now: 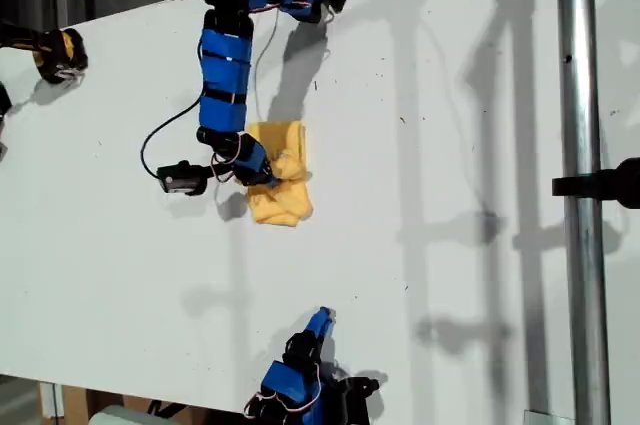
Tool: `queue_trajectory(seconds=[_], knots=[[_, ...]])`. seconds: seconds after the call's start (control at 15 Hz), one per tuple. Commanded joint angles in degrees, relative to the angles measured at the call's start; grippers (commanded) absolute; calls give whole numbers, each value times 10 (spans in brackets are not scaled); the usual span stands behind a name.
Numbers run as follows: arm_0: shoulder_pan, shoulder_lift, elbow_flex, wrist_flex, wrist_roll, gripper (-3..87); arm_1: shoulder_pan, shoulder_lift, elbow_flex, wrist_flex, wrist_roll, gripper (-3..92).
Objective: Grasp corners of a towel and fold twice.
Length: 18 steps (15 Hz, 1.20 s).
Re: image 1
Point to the yellow black table clamp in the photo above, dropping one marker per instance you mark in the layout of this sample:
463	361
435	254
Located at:
60	47

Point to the white plastic container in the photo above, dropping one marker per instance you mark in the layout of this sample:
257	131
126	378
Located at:
120	416

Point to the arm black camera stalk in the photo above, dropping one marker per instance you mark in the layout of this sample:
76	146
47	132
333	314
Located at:
217	171

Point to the yellow microfibre towel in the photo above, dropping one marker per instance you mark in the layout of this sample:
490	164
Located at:
287	200

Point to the black post clamp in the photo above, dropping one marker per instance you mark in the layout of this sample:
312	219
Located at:
600	185

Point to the steel post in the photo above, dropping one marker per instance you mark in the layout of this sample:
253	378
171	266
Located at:
582	245

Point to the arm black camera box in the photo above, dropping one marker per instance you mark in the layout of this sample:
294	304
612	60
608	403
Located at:
182	180
360	400

